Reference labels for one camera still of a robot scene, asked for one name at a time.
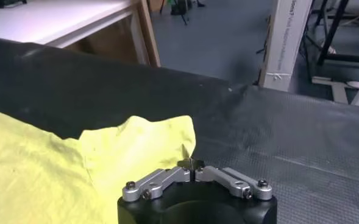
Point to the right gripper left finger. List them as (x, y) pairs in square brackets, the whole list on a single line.
[(158, 184)]

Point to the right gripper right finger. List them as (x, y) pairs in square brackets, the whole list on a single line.
[(234, 182)]

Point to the yellow-green t-shirt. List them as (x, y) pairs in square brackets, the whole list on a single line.
[(30, 170)]

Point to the black glossy table cover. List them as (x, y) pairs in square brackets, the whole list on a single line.
[(289, 137)]

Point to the tall white cardboard box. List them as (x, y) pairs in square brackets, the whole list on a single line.
[(286, 45)]

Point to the wooden partition screen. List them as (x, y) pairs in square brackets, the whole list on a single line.
[(148, 36)]

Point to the black tripod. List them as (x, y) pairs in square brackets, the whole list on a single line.
[(182, 9)]

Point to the white rectangular table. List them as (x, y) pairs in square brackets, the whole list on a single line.
[(45, 21)]

